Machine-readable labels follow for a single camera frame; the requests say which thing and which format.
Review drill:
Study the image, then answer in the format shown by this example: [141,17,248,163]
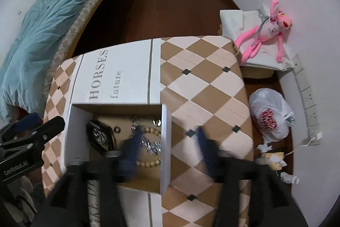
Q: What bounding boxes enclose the yellow tissue pack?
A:
[260,152,287,170]

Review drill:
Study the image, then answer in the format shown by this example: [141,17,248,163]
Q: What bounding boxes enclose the small white bottle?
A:
[280,172,299,184]

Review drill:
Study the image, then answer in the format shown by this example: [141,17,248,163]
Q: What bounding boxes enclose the black bangle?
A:
[86,121,116,153]

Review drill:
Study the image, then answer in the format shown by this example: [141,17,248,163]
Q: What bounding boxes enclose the wooden bead bracelet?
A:
[135,126,162,167]

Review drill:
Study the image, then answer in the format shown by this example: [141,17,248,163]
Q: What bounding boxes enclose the white power strip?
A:
[291,54,323,146]

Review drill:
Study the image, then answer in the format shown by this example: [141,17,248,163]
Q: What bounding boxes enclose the white plastic bag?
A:
[249,88,295,142]

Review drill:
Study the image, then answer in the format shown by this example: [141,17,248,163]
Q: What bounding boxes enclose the checked brown tablecloth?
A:
[41,36,254,227]

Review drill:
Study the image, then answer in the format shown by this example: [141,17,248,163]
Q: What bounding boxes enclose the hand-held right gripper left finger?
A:
[34,127,142,227]

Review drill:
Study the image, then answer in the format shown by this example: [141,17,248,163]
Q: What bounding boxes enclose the bed with patterned sheet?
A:
[44,0,137,92]

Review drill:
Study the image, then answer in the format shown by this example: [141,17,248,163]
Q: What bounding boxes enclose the white cardboard box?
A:
[64,103,173,195]

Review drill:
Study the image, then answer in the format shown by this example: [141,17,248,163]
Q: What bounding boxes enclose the white charger cable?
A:
[283,137,316,157]

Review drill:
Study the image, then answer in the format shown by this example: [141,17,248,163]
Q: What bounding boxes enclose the blue blanket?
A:
[0,0,132,120]

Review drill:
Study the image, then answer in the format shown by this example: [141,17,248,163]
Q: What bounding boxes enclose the pink plush toy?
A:
[234,0,293,66]

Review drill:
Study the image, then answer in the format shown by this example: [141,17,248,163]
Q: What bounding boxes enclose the thick silver chain bracelet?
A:
[141,140,162,155]

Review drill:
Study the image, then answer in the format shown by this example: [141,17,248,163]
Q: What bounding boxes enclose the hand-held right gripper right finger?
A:
[197,127,309,227]

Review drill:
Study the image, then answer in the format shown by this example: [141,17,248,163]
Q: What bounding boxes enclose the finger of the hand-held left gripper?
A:
[0,116,66,153]
[13,113,43,132]

